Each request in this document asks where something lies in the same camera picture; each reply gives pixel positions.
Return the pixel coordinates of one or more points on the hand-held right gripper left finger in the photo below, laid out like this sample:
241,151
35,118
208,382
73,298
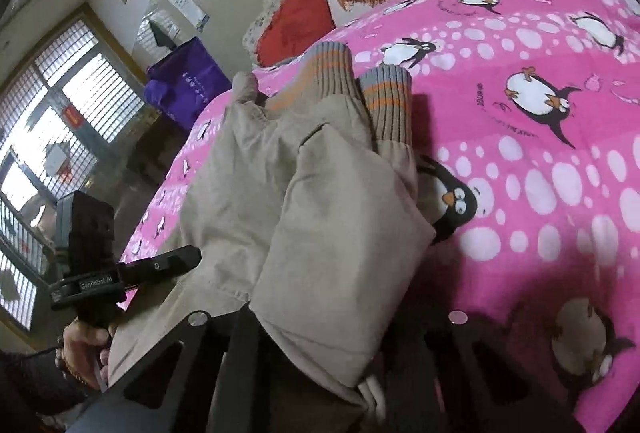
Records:
165,383

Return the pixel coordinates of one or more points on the red pillow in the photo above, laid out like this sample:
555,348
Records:
295,25

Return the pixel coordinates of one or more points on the beige jacket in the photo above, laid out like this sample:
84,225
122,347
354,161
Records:
300,223

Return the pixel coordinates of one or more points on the pink penguin print blanket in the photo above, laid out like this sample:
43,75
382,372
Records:
540,193

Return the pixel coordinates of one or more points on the purple bag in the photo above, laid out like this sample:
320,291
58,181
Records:
187,83

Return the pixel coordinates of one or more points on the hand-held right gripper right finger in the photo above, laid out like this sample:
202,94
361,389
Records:
480,373

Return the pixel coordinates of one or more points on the white wall notice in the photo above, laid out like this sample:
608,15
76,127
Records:
182,3

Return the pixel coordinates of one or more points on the person's left forearm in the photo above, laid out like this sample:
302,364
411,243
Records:
35,383

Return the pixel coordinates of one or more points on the barred window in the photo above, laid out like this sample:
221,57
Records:
65,113

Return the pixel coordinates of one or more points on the dark bedside cabinet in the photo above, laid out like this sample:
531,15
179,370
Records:
155,148

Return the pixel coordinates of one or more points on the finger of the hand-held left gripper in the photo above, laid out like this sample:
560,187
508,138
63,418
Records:
160,265

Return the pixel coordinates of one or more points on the person's left hand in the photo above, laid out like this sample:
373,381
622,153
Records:
80,353

